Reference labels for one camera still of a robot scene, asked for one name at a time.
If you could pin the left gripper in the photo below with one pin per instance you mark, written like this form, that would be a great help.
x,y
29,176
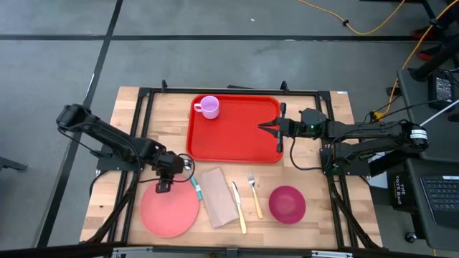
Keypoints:
x,y
168,163

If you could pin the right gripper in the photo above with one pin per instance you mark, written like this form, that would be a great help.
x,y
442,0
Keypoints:
x,y
292,128

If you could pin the red plastic tray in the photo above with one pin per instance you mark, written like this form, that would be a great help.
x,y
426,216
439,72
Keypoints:
x,y
233,139

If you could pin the salmon pink plate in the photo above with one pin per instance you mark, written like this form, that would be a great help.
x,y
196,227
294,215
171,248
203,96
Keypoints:
x,y
168,211

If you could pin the beige cloth napkin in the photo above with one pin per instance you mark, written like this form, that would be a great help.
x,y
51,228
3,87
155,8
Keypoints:
x,y
218,199

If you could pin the lilac plastic mug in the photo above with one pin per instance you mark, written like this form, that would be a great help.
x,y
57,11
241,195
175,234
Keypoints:
x,y
209,106

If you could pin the magenta plastic bowl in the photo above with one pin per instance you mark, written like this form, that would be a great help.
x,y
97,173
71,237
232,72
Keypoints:
x,y
287,205

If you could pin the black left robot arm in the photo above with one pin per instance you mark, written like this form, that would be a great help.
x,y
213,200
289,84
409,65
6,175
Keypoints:
x,y
107,134

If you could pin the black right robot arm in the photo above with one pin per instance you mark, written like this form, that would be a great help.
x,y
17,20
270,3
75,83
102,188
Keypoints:
x,y
376,129

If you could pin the white paper sheet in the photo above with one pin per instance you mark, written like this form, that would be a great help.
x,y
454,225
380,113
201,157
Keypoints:
x,y
380,181

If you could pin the black box with white lettering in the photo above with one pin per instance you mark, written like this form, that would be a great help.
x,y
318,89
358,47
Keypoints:
x,y
399,190

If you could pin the black stand leg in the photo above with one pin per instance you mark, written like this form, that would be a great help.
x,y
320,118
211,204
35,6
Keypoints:
x,y
10,164

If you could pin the red stand foot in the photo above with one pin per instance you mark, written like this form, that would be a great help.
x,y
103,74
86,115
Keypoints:
x,y
426,56
423,33

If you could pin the dark grey desk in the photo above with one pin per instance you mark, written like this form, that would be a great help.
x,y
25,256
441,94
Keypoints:
x,y
441,150

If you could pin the black caster wheel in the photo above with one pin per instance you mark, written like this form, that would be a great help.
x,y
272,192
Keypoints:
x,y
411,237

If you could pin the black stand base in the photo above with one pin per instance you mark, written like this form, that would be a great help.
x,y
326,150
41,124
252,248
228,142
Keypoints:
x,y
435,57

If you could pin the black laptop keyboard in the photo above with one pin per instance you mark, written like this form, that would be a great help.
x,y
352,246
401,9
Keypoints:
x,y
443,195

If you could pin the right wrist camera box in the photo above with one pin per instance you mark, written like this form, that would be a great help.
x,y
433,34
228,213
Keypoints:
x,y
312,115

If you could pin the black frame clamp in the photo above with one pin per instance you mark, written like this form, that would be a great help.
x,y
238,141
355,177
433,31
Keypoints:
x,y
284,86
165,86

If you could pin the black aluminium table frame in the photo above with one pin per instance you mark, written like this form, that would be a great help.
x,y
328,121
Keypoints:
x,y
179,91

